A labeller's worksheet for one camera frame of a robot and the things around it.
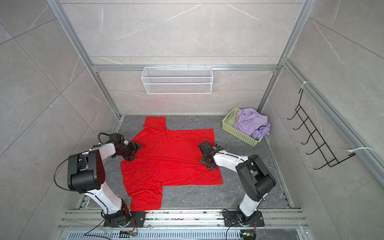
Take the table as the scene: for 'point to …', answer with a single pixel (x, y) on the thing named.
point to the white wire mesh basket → (177, 80)
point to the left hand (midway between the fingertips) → (139, 148)
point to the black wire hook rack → (319, 144)
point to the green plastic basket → (227, 124)
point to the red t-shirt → (168, 157)
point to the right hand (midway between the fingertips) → (205, 161)
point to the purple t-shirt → (250, 122)
